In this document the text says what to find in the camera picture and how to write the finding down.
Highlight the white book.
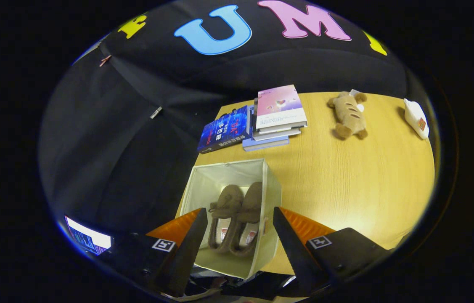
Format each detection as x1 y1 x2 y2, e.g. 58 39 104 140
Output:
253 122 305 141

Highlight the pale green fabric storage box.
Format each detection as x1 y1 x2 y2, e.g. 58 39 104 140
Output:
179 158 282 280

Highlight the black backdrop cloth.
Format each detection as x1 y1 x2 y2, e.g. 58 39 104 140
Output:
41 0 431 253

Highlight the computer monitor screen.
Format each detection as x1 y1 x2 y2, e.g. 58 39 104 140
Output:
64 216 112 256

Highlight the pale blue book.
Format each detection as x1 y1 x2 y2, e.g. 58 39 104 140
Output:
242 135 290 152

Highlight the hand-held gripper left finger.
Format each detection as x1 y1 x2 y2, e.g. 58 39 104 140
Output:
96 208 209 298

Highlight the white bottle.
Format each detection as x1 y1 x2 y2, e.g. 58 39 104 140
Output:
404 98 430 139

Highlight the tan bread-shaped plush toy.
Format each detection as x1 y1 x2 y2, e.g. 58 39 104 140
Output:
327 91 368 140

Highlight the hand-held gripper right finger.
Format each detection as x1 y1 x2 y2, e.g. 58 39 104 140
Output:
273 207 393 295

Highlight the dark blue book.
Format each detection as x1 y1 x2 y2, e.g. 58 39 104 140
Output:
197 105 254 154

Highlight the pink cover book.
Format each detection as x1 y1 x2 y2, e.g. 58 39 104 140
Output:
256 85 308 130

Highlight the brown shoe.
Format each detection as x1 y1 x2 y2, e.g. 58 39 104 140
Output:
230 182 264 257
208 184 244 253

